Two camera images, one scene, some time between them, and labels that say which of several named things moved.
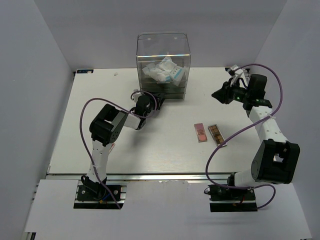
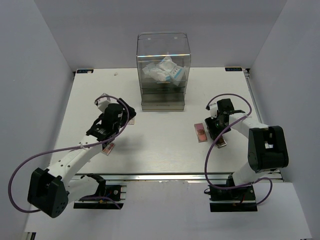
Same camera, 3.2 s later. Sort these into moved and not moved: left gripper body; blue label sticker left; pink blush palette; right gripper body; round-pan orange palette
Moved: left gripper body; right gripper body
Not moved: pink blush palette; blue label sticker left; round-pan orange palette
